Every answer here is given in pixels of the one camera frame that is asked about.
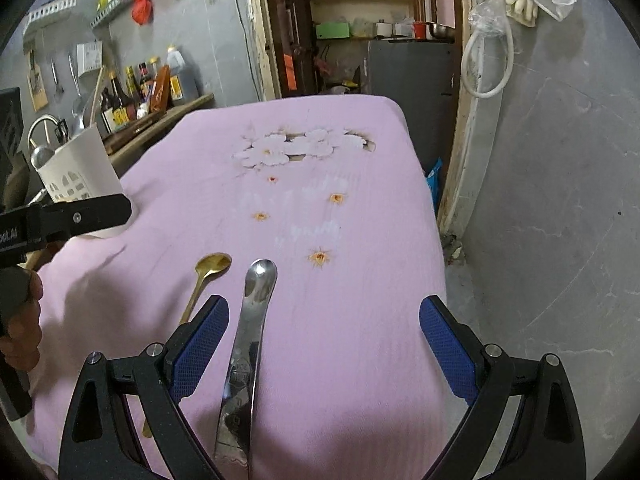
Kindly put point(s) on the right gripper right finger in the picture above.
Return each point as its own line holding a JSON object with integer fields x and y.
{"x": 545, "y": 440}

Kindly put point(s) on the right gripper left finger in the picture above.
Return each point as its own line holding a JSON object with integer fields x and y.
{"x": 100, "y": 440}

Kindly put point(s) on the white plastic utensil holder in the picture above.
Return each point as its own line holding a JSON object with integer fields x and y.
{"x": 78, "y": 169}

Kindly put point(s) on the steel butter knife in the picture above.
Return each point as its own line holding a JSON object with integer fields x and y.
{"x": 233, "y": 445}

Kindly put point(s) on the small gold spoon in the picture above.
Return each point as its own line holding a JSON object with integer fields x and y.
{"x": 208, "y": 268}

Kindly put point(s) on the large steel spoon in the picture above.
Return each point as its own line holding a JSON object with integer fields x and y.
{"x": 41, "y": 154}

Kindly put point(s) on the wooden chopstick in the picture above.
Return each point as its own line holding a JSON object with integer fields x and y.
{"x": 97, "y": 90}

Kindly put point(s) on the person's left hand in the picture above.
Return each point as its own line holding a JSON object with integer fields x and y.
{"x": 20, "y": 345}

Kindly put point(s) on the steel sink faucet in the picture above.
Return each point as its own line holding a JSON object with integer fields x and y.
{"x": 47, "y": 130}

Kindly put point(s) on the wooden cutting board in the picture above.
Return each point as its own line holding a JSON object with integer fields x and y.
{"x": 117, "y": 140}

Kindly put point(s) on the hanging mesh strainer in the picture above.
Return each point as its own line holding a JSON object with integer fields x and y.
{"x": 73, "y": 74}

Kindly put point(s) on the hanging wooden board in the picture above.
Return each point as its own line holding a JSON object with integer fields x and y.
{"x": 37, "y": 91}

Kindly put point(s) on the dark soy sauce bottle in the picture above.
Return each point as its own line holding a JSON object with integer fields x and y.
{"x": 107, "y": 112}

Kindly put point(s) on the yellow label sauce bottle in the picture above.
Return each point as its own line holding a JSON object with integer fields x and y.
{"x": 123, "y": 106}

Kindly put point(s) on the white hanging box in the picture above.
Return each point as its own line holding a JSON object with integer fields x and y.
{"x": 89, "y": 57}

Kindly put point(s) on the orange snack packet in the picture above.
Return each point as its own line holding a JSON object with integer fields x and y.
{"x": 161, "y": 90}

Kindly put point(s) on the large oil jug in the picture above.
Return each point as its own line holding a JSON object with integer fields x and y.
{"x": 183, "y": 87}

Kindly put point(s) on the red plastic bag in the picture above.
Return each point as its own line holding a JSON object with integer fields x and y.
{"x": 141, "y": 11}

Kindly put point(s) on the pink floral table cloth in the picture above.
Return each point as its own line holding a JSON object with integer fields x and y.
{"x": 330, "y": 190}

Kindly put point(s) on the green box on shelf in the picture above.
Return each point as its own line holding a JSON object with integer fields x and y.
{"x": 333, "y": 30}

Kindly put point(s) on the dark grey cabinet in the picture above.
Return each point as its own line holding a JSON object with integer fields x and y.
{"x": 419, "y": 77}

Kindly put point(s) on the red cup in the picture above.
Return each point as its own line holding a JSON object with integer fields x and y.
{"x": 419, "y": 30}

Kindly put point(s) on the white wall basket shelf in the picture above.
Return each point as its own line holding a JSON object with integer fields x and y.
{"x": 45, "y": 15}

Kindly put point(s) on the metal wall spice rack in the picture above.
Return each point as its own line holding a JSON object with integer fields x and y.
{"x": 106, "y": 15}

